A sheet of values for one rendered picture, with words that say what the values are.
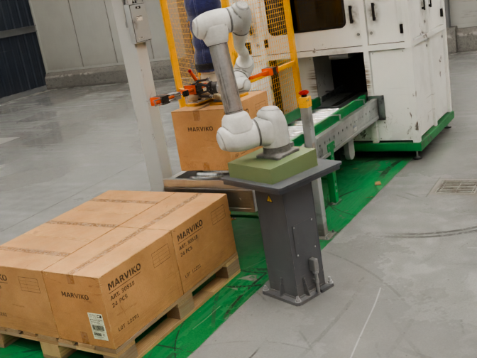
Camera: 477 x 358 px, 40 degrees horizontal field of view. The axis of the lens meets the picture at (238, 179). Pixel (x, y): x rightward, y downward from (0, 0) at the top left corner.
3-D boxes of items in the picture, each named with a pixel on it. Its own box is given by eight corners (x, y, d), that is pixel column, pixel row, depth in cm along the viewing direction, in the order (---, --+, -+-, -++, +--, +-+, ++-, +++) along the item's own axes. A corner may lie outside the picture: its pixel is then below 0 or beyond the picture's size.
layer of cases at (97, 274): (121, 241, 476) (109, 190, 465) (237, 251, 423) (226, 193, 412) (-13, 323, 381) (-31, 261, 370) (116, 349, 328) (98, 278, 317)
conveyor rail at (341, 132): (374, 118, 602) (372, 98, 597) (379, 118, 600) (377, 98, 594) (250, 209, 418) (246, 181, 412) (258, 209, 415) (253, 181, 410)
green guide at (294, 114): (311, 106, 631) (309, 96, 628) (321, 105, 625) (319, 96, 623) (223, 155, 503) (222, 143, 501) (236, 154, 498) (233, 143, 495)
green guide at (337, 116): (363, 103, 603) (363, 93, 600) (374, 102, 597) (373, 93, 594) (285, 154, 475) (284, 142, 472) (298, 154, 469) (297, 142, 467)
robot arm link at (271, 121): (294, 143, 360) (288, 104, 353) (264, 152, 355) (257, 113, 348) (284, 138, 374) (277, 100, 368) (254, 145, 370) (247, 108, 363)
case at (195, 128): (226, 147, 483) (217, 94, 473) (274, 145, 463) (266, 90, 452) (181, 170, 434) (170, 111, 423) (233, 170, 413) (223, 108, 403)
